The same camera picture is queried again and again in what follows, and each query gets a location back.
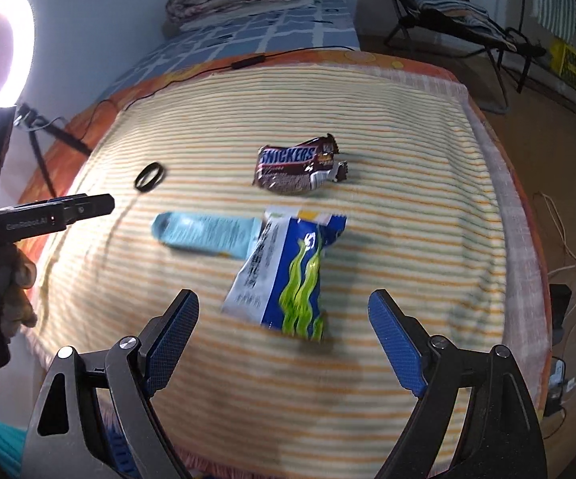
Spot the power strip with plugs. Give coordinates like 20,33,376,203
542,356,568,420

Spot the white floor cable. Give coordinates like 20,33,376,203
532,192,576,275

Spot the yellow striped blanket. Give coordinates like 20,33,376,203
34,62,513,465

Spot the black tripod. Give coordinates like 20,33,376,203
15,104,93,198

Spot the blue checkered mattress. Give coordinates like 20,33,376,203
118,0,361,91

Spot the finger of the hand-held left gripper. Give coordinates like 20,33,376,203
16,198,77,213
61,194,116,225

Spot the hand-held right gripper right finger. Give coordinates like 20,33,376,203
368,288,548,479

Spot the striped chair cushion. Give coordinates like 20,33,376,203
398,0,505,43

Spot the blue green snack packet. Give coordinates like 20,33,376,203
221,206,349,344

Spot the person's left hand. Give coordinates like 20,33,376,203
0,243,38,342

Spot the black rubber ring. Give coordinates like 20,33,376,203
135,161,166,193

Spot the plaid fringed cloth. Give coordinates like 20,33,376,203
24,55,550,479

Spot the black metal rack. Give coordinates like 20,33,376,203
517,0,576,135

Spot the yellow plastic crate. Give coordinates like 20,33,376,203
550,39,576,93

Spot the black device on stand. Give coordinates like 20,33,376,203
548,283,573,345

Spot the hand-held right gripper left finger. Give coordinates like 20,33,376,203
28,288,200,479

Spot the brown chocolate bar wrapper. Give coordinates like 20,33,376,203
253,133,349,195

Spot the teal ribbed knit clothing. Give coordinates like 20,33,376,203
0,416,24,479

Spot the orange floral bed sheet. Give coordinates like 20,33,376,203
16,50,553,410

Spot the light blue packet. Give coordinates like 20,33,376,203
150,211,264,260

